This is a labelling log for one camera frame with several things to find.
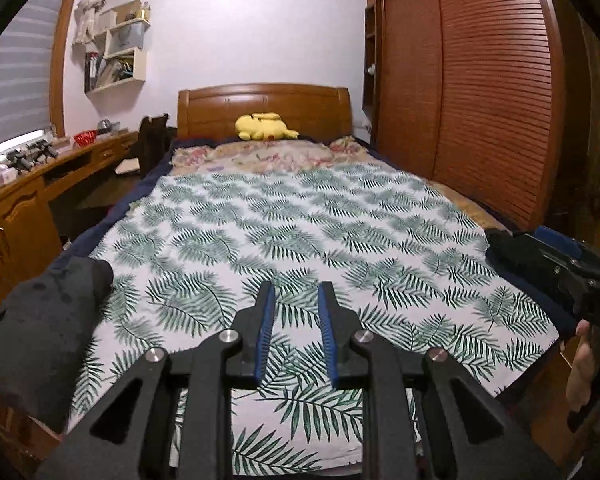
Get tied beige curtain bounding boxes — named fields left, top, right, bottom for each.
left=72, top=0, right=123, bottom=46

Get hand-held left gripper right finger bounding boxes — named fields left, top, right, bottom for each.
left=317, top=281, right=563, bottom=480

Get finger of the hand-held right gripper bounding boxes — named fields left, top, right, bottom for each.
left=520, top=240, right=588, bottom=286
left=536, top=226, right=600, bottom=261

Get black clamp device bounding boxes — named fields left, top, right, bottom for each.
left=27, top=142, right=61, bottom=162
left=2, top=149, right=33, bottom=173

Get floral pillows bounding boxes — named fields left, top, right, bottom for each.
left=170, top=135, right=381, bottom=176

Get wooden desk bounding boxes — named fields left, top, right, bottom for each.
left=0, top=130, right=141, bottom=326

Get leaf-print bed sheet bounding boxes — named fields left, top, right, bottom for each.
left=67, top=162, right=561, bottom=478

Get yellow plush toy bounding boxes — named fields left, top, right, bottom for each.
left=235, top=111, right=300, bottom=142

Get grey window blind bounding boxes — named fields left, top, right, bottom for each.
left=0, top=0, right=76, bottom=153

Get wooden window frame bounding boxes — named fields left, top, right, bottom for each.
left=0, top=0, right=86, bottom=156

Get white wall shelf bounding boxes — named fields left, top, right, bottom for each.
left=82, top=0, right=152, bottom=95

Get dark grey zip jacket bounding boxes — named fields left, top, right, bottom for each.
left=0, top=255, right=115, bottom=433

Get wooden bed headboard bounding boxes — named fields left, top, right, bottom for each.
left=176, top=83, right=355, bottom=142

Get wooden louvred wardrobe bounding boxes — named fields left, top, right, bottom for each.
left=362, top=0, right=568, bottom=233

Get black garment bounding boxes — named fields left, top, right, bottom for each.
left=484, top=228, right=546, bottom=281

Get person's right hand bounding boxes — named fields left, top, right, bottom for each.
left=565, top=320, right=599, bottom=412

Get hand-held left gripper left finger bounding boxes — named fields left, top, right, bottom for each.
left=35, top=280, right=277, bottom=480

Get wooden door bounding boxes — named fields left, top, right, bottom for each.
left=555, top=10, right=600, bottom=261

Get dark wooden chair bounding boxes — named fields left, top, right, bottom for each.
left=115, top=112, right=173, bottom=178

